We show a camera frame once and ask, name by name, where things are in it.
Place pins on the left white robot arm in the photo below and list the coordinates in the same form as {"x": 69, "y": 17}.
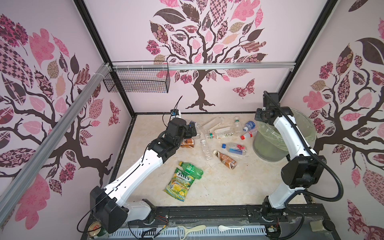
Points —
{"x": 117, "y": 193}

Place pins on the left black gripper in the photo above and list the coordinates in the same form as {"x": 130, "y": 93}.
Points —
{"x": 189, "y": 134}

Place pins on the large clear square bottle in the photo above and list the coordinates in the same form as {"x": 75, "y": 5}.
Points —
{"x": 221, "y": 133}

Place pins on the green soda bottle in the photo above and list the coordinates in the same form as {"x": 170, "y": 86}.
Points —
{"x": 192, "y": 170}

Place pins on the clear capless bottle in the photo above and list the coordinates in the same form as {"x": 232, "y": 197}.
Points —
{"x": 212, "y": 124}

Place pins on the blue cap Fiji bottle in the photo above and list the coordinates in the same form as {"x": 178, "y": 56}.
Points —
{"x": 236, "y": 149}

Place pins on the white slotted cable duct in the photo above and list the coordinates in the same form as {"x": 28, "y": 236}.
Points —
{"x": 172, "y": 233}

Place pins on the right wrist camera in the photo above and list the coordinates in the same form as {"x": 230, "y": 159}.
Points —
{"x": 269, "y": 100}

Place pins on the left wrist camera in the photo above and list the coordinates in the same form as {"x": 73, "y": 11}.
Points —
{"x": 175, "y": 113}

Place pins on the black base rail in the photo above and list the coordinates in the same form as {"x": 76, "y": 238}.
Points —
{"x": 210, "y": 213}

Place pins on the brown Nescafe coffee bottle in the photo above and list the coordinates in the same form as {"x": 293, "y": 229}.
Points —
{"x": 188, "y": 143}

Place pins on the red cap white bottle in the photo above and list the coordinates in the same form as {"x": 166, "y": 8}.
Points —
{"x": 249, "y": 134}

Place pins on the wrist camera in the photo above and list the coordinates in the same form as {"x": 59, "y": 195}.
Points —
{"x": 175, "y": 113}
{"x": 269, "y": 100}

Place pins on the black wire wall basket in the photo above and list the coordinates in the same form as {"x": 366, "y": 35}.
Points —
{"x": 138, "y": 77}

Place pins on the cream plastic peeler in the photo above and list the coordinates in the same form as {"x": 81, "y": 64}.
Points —
{"x": 183, "y": 231}

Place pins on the brown tea bottle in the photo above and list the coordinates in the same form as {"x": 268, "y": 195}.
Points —
{"x": 226, "y": 160}

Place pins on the green drink can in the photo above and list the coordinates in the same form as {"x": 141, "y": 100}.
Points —
{"x": 96, "y": 230}

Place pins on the clear ribbed water bottle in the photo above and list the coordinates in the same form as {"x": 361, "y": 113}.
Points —
{"x": 206, "y": 150}

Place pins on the Fox's candy bag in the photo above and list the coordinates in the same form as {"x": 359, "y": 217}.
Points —
{"x": 179, "y": 185}

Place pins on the Pocari Sweat bottle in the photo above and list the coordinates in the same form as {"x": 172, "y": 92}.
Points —
{"x": 250, "y": 125}

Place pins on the white plastic spoon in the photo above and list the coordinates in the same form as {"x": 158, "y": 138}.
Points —
{"x": 223, "y": 228}

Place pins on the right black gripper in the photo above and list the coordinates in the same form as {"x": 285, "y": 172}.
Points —
{"x": 258, "y": 110}

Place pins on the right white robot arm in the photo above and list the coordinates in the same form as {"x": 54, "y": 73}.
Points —
{"x": 302, "y": 170}

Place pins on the green lined trash bin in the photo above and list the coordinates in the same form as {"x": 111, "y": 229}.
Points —
{"x": 269, "y": 145}

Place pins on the green label small bottle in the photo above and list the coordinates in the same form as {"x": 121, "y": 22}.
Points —
{"x": 237, "y": 127}

